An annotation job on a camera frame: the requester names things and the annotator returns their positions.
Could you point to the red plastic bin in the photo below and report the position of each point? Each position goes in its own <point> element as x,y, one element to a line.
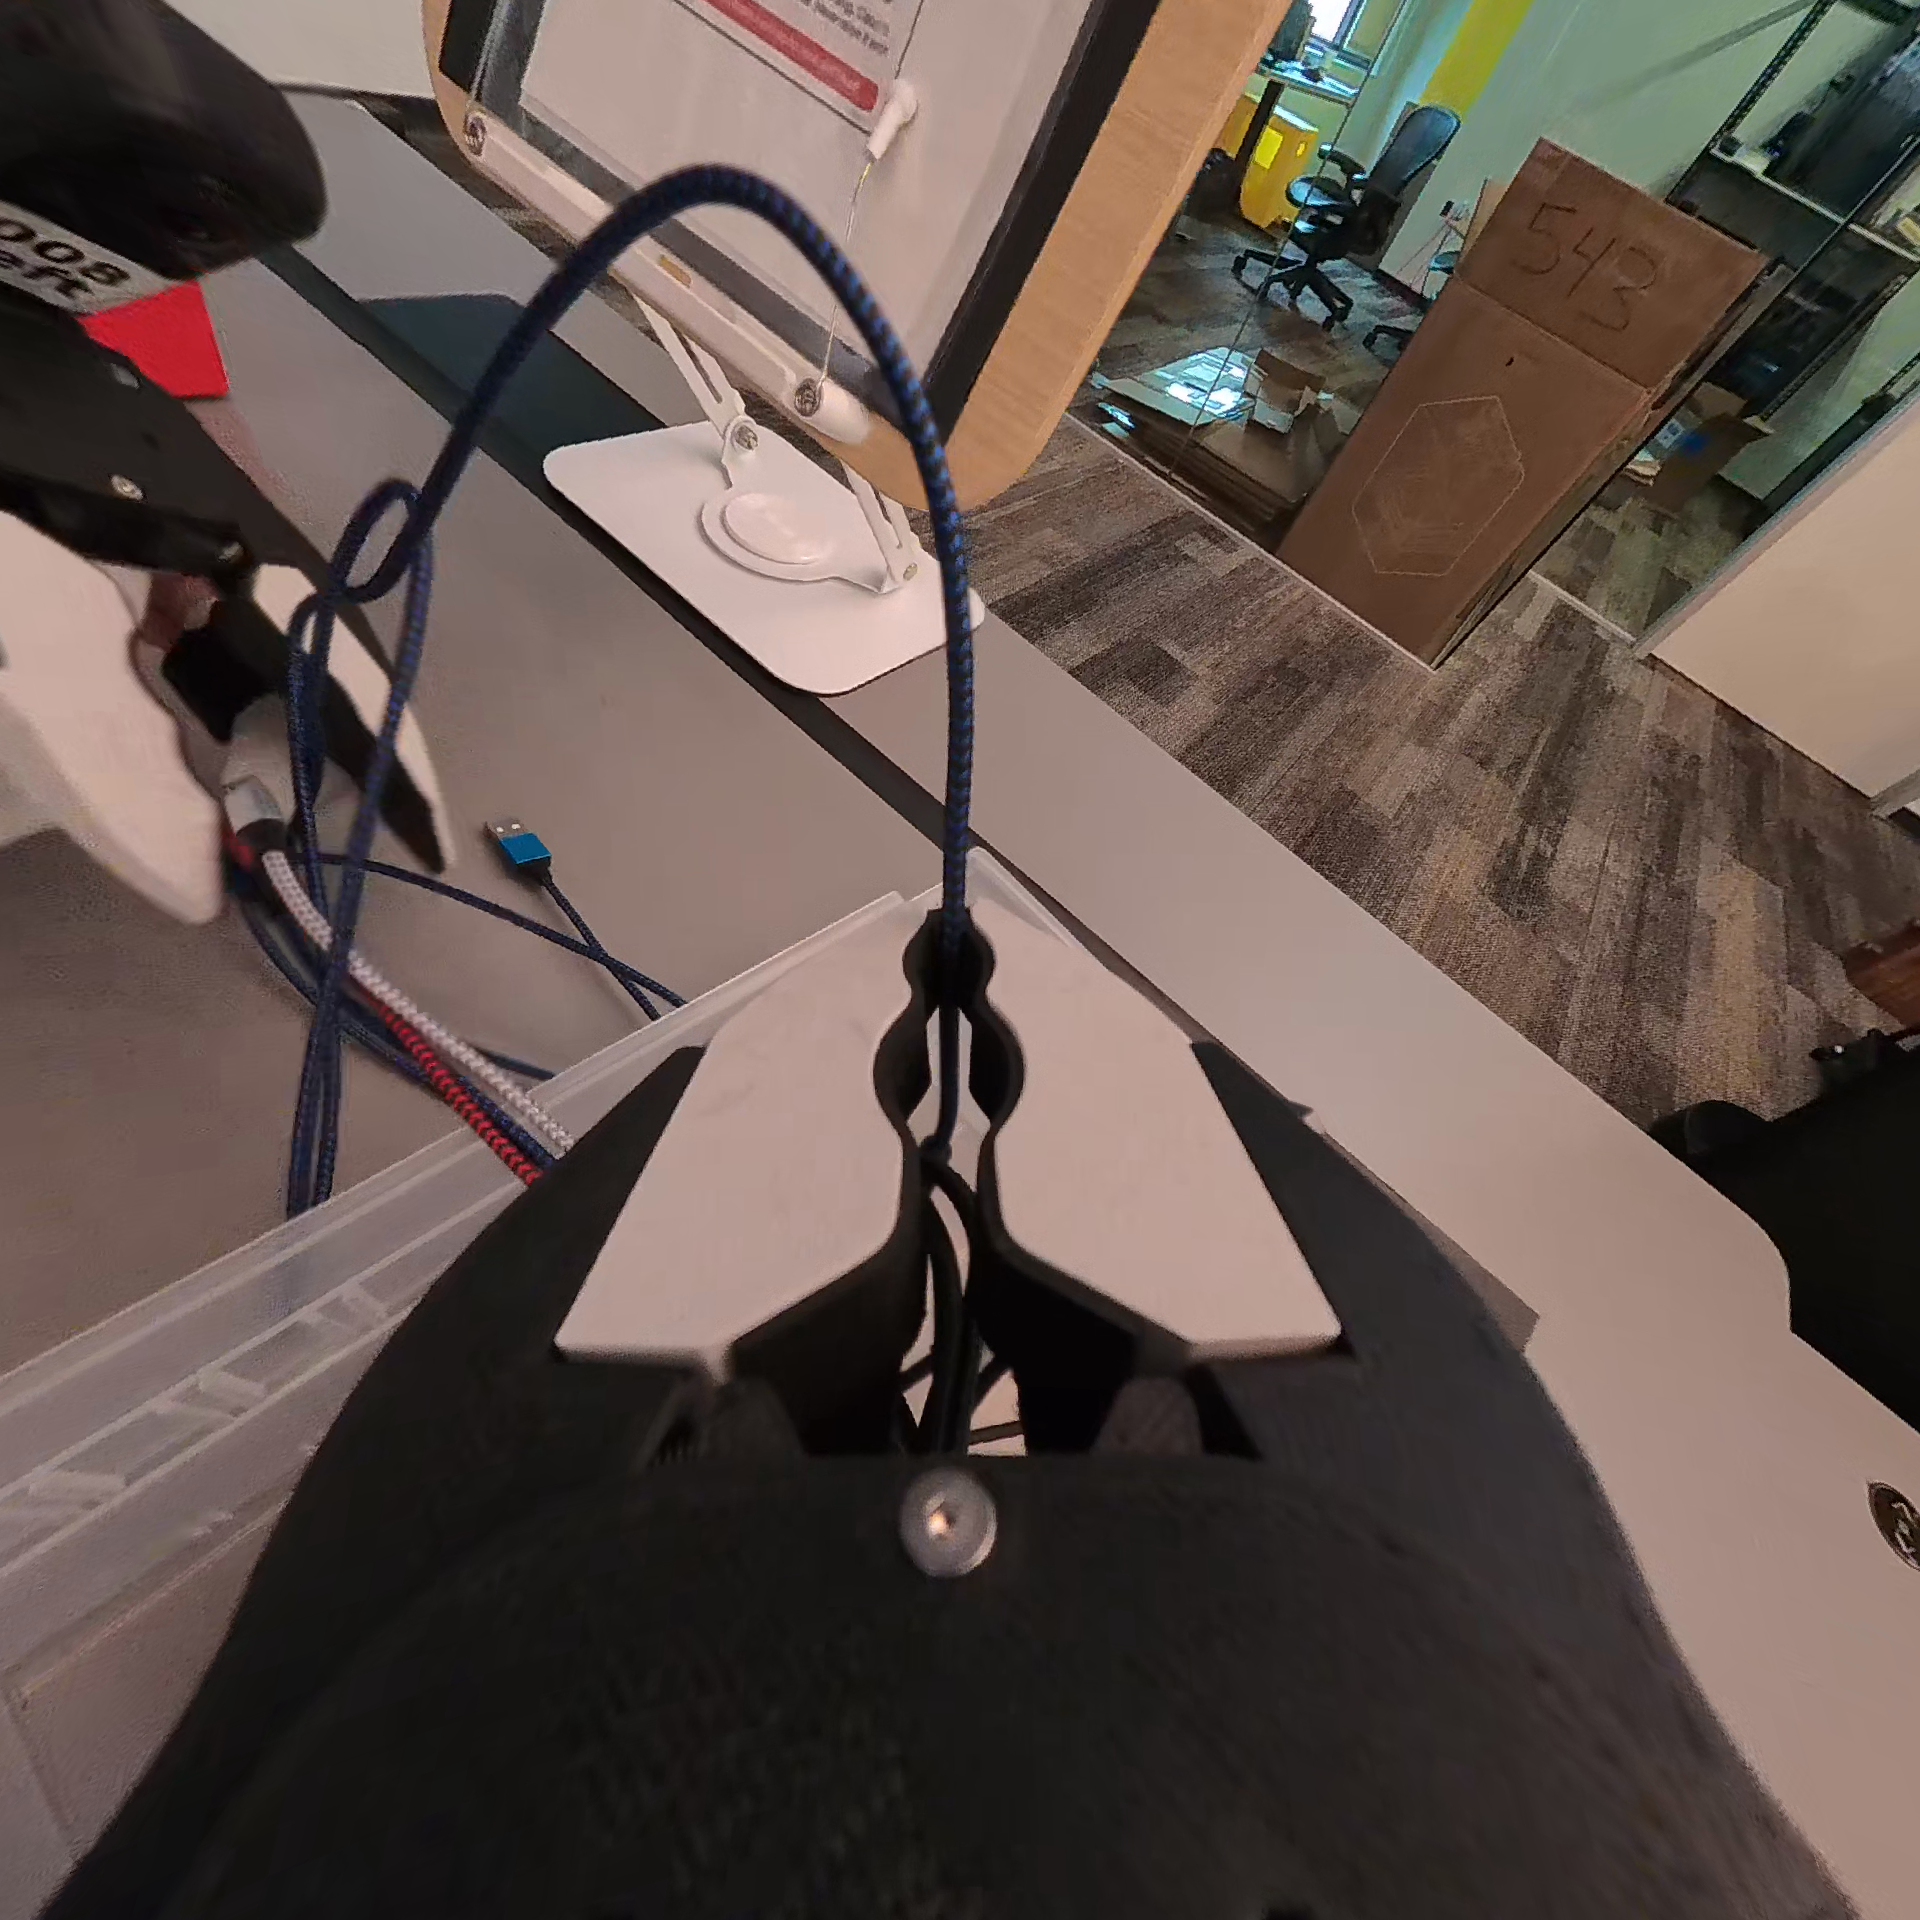
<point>159,337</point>

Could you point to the yellow cabinet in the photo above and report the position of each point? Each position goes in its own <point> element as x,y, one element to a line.
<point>1285,152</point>

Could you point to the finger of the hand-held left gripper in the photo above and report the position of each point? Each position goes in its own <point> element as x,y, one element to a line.
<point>394,748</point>
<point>76,718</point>

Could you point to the flattened cardboard sheets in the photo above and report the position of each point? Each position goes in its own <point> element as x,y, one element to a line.
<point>1215,435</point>

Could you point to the clear plastic bin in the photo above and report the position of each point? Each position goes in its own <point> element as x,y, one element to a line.
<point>302,1321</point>

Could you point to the tall cardboard box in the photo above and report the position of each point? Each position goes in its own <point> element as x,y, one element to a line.
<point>1500,419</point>

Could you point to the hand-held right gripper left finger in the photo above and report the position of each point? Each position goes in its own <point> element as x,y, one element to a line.
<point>749,1185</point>

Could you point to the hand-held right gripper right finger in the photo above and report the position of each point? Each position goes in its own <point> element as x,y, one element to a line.
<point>1155,1185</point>

